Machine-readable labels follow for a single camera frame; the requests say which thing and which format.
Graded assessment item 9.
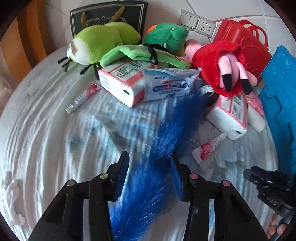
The blue brush with bristles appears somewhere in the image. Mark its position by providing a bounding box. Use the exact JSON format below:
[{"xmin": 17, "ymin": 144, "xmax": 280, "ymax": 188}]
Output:
[{"xmin": 110, "ymin": 92, "xmax": 207, "ymax": 240}]

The person right hand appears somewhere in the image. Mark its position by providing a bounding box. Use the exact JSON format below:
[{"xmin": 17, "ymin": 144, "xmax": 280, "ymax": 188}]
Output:
[{"xmin": 266, "ymin": 213, "xmax": 290, "ymax": 240}]

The white plastic bag roll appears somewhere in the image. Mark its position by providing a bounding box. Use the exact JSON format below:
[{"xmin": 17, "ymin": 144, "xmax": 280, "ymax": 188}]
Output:
[{"xmin": 247, "ymin": 105, "xmax": 266, "ymax": 132}]

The pink white ointment tube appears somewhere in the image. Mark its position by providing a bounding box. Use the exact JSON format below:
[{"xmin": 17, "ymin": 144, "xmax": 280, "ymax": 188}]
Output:
[{"xmin": 192, "ymin": 133, "xmax": 228, "ymax": 164}]

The blue plastic storage crate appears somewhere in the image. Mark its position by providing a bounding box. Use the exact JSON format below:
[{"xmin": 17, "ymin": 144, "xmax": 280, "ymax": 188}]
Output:
[{"xmin": 259, "ymin": 45, "xmax": 295, "ymax": 175}]

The small pink ointment tube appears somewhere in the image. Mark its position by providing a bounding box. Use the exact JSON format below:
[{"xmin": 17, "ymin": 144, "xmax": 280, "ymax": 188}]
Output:
[{"xmin": 65, "ymin": 84, "xmax": 102, "ymax": 114}]

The red hooded pink plush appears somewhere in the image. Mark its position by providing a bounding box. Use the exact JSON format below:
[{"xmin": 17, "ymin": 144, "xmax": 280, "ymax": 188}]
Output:
[{"xmin": 184, "ymin": 39, "xmax": 257, "ymax": 99}]

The red toy suitcase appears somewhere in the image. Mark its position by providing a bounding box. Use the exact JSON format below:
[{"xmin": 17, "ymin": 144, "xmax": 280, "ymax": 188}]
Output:
[{"xmin": 214, "ymin": 20, "xmax": 271, "ymax": 82}]

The blue white wipes pack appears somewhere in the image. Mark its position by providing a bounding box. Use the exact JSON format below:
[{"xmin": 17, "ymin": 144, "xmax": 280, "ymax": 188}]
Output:
[{"xmin": 144, "ymin": 68, "xmax": 201, "ymax": 101}]

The pink white medicine box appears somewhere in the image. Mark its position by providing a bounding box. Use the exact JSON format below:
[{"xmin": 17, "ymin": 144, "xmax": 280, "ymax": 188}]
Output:
[{"xmin": 98, "ymin": 58, "xmax": 161, "ymax": 108}]

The light green frog plush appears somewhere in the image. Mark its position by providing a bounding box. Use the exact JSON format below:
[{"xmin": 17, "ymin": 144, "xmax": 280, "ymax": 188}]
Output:
[{"xmin": 58, "ymin": 22, "xmax": 190, "ymax": 74}]

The dark green plush toy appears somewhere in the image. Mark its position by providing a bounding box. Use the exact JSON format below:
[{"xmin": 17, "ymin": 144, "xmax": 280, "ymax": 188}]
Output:
[{"xmin": 144, "ymin": 23, "xmax": 188, "ymax": 56}]

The black gift box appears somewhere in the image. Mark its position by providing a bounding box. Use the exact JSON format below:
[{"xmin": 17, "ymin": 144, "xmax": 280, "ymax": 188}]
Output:
[{"xmin": 70, "ymin": 1, "xmax": 148, "ymax": 37}]

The wall power socket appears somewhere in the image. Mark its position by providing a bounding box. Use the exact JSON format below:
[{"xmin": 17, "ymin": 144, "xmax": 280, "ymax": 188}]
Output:
[{"xmin": 195, "ymin": 16, "xmax": 219, "ymax": 39}]

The wall switch plate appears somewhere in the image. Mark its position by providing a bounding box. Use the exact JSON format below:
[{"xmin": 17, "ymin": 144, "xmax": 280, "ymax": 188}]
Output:
[{"xmin": 179, "ymin": 9, "xmax": 200, "ymax": 31}]

